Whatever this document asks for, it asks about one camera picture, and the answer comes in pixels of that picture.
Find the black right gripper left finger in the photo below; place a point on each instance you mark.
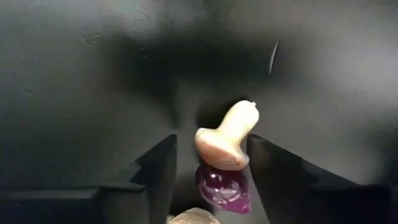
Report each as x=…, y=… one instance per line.
x=109, y=205

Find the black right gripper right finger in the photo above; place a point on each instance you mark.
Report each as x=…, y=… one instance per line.
x=311, y=202

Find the beige toy mushroom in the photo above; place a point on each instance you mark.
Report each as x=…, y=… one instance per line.
x=224, y=143

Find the white toy garlic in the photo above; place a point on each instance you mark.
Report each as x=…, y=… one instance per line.
x=194, y=217

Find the purple toy eggplant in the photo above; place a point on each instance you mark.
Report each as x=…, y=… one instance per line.
x=224, y=189

